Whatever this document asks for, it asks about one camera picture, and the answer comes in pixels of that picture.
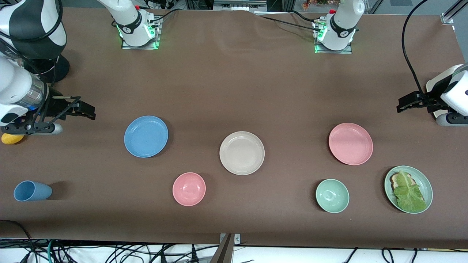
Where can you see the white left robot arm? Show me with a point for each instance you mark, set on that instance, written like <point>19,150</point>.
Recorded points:
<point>343,25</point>

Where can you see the blue plate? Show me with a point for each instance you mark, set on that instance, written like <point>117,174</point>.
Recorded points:
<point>146,137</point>

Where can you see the orange flower decoration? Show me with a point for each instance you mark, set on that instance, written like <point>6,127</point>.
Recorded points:
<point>318,3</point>

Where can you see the dark blue saucepan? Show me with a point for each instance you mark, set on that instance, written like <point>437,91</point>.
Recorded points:
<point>58,71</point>

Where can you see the yellow lemon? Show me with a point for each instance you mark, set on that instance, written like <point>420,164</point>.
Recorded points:
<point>11,139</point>

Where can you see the bread slice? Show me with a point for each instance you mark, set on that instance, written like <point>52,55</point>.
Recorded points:
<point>395,179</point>

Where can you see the green lettuce leaf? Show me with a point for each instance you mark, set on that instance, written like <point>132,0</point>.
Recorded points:
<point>409,195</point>

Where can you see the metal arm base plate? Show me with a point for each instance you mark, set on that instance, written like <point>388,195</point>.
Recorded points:
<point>334,51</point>
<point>140,45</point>

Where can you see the green plate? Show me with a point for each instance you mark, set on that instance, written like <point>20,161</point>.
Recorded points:
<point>426,182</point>

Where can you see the dark metal strut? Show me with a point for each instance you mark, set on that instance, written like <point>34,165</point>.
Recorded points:
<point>225,252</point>

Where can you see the aluminium frame profile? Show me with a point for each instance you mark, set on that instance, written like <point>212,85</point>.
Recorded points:
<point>237,5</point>
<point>448,17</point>

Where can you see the beige plate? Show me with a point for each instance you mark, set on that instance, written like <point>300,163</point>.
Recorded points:
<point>242,152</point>

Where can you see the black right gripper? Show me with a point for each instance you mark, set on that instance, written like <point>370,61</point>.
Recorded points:
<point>55,106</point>

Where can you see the brown table cover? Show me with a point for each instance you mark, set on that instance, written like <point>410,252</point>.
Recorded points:
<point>219,91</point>

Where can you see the pink plate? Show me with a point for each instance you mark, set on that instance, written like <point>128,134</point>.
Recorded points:
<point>351,143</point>

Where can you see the blue cup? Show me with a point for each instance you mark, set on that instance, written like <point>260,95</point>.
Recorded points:
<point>33,191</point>

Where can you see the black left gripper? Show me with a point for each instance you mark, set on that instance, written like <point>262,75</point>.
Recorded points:
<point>430,100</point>

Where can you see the pink bowl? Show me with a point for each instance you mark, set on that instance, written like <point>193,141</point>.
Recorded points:
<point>189,189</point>

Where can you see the metal table bracket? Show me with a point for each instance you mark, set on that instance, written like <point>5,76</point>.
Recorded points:
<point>237,239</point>

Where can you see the green bowl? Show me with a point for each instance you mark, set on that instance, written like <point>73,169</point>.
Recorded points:
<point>332,195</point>

